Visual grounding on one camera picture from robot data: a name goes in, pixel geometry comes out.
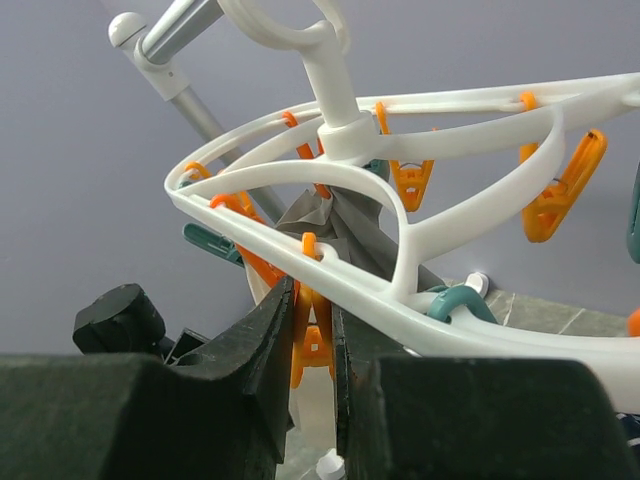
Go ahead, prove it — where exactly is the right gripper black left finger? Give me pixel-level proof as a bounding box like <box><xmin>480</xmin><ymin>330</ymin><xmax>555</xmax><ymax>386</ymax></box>
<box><xmin>1</xmin><ymin>278</ymin><xmax>294</xmax><ymax>479</ymax></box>

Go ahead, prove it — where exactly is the white round clip hanger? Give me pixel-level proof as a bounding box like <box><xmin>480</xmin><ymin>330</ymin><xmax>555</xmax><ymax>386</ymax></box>
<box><xmin>164</xmin><ymin>1</ymin><xmax>639</xmax><ymax>413</ymax></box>

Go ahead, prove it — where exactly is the grey hanging underwear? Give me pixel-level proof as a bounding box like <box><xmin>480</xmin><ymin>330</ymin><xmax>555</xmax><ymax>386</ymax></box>
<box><xmin>276</xmin><ymin>187</ymin><xmax>398</xmax><ymax>281</ymax></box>

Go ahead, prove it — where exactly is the white metal clothes rack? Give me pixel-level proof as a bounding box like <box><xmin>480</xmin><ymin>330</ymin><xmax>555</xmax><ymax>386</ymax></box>
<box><xmin>108</xmin><ymin>1</ymin><xmax>224</xmax><ymax>142</ymax></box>

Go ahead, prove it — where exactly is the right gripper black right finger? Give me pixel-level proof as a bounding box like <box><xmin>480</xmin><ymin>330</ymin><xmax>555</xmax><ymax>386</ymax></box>
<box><xmin>332</xmin><ymin>307</ymin><xmax>639</xmax><ymax>479</ymax></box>

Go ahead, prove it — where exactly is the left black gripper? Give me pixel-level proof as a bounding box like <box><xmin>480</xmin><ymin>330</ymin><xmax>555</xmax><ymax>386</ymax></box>
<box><xmin>72</xmin><ymin>283</ymin><xmax>209</xmax><ymax>363</ymax></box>

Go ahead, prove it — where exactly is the navy blue underwear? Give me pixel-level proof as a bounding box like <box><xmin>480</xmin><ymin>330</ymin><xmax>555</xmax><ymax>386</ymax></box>
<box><xmin>244</xmin><ymin>264</ymin><xmax>341</xmax><ymax>461</ymax></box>

